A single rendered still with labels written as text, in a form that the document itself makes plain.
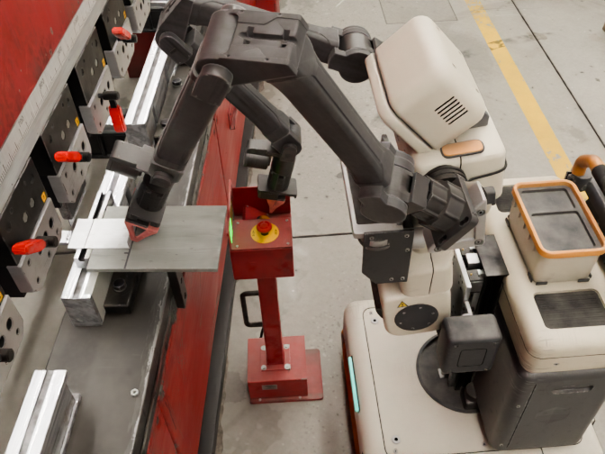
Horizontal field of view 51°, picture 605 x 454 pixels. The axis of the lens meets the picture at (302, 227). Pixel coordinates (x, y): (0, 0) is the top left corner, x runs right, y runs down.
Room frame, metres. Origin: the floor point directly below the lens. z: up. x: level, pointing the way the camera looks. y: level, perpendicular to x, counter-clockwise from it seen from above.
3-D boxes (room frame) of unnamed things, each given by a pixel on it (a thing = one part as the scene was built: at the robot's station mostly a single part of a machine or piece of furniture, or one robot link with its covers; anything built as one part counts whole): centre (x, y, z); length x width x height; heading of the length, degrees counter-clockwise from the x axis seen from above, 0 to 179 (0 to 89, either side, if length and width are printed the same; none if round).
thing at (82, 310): (0.97, 0.44, 0.92); 0.39 x 0.06 x 0.10; 177
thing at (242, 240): (1.16, 0.11, 0.75); 0.20 x 0.16 x 0.18; 1
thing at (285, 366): (1.16, 0.11, 0.13); 0.10 x 0.10 x 0.01; 1
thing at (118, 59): (1.29, 0.43, 1.26); 0.15 x 0.09 x 0.17; 177
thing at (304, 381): (1.16, 0.08, 0.06); 0.25 x 0.20 x 0.12; 91
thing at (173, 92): (1.52, 0.36, 0.89); 0.30 x 0.05 x 0.03; 177
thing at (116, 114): (1.07, 0.37, 1.20); 0.04 x 0.02 x 0.10; 87
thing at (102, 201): (0.95, 0.44, 0.99); 0.20 x 0.03 x 0.03; 177
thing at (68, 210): (0.92, 0.45, 1.13); 0.10 x 0.02 x 0.10; 177
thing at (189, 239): (0.91, 0.30, 1.00); 0.26 x 0.18 x 0.01; 87
